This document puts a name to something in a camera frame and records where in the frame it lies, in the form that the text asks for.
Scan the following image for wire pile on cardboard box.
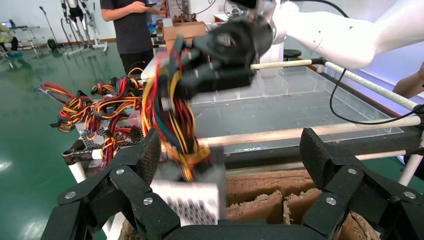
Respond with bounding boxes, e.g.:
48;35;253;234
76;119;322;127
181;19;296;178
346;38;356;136
172;13;197;25

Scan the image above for small white frame cart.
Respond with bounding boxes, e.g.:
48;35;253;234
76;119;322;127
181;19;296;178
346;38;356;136
8;19;42;51

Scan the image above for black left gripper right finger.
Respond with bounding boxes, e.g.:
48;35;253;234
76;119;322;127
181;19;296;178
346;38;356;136
299;127;424;240

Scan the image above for closed brown cardboard box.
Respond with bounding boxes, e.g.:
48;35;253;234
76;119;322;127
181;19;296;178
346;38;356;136
162;21;207;51

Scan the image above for standing person in black clothes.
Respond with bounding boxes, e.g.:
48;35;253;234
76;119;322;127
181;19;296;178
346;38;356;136
99;0;167;76

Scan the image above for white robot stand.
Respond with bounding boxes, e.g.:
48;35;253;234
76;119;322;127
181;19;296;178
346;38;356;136
59;0;110;57

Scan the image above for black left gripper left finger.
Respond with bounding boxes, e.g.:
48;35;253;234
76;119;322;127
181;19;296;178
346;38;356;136
56;128;182;240

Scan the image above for bare operator forearm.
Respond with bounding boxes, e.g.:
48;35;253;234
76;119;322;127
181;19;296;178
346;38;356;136
392;62;424;100

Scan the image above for open brown cardboard divider box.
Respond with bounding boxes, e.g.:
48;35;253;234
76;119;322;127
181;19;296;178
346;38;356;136
117;168;382;240

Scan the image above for silver power supply with wires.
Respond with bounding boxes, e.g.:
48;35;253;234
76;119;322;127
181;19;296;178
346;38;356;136
140;49;228;228

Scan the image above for black monitor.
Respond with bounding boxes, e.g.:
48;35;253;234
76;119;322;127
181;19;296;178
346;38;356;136
228;0;263;10

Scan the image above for clear acrylic divided tray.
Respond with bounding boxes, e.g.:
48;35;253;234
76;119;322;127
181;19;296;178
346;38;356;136
190;66;404;155

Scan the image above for seated person in yellow top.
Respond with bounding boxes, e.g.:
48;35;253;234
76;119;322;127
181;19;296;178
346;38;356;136
0;23;19;53

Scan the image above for wire harness with blue strands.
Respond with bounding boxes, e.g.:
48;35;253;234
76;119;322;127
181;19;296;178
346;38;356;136
32;82;100;134

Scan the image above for wide silver perforated power supply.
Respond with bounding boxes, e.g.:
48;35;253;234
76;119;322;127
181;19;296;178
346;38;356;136
73;110;146;151

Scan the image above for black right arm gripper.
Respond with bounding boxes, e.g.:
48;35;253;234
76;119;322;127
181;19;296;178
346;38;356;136
168;18;275;99

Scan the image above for power supplies with coloured wires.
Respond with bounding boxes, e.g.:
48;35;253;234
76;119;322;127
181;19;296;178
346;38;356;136
82;61;147;172

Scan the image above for white column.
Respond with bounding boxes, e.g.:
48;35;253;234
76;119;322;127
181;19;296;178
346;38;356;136
259;43;285;64

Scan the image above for black round stool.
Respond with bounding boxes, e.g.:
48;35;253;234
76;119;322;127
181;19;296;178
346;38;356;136
283;48;303;63

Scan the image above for black microphone stand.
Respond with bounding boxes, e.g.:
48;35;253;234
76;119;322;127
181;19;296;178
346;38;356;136
38;5;59;45

